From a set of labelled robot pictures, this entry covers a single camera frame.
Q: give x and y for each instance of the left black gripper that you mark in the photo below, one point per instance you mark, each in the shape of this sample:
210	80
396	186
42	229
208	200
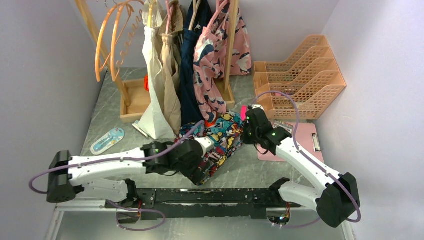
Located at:
195	174

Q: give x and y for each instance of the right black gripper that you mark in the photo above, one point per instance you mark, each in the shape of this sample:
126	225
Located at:
245	139

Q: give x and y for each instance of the comic print shorts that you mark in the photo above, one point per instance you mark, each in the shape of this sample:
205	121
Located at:
225	134

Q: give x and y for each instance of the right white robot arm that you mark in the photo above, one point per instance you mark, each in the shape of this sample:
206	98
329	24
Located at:
333	196

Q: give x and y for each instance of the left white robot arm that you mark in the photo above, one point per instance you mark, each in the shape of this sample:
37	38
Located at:
72	177

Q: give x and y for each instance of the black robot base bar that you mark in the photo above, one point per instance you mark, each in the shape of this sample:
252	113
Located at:
213	203

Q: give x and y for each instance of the orange hanger outer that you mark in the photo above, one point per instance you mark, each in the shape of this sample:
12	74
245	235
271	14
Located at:
104	38

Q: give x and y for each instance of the marker pen set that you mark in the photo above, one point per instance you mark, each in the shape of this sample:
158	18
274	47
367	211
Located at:
287	126

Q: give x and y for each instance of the pink clip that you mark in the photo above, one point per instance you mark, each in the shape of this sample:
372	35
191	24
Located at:
243	111

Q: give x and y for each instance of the white hanging garment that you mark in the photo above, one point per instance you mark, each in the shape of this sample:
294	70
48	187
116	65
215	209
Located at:
153	123

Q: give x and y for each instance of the orange plastic file organizer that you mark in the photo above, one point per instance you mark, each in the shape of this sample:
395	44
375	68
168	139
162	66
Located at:
308	81

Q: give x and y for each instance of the blue toothbrush package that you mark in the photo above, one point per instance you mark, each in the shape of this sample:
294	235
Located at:
107	141

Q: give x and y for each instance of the pink floral hanging garment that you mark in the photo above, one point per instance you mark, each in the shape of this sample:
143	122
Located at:
210	58

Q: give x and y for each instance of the beige hanging garment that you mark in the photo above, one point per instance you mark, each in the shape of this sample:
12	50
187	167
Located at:
170	58

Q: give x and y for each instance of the navy hanging garment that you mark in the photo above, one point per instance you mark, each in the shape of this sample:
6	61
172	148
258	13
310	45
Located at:
198	16

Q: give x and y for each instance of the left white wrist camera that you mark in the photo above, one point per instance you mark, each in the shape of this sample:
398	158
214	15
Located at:
205	143

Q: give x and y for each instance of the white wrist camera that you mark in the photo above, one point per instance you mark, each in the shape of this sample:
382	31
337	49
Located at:
205	143
256	106

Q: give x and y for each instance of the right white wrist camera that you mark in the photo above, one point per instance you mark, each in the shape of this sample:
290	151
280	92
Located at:
256	106

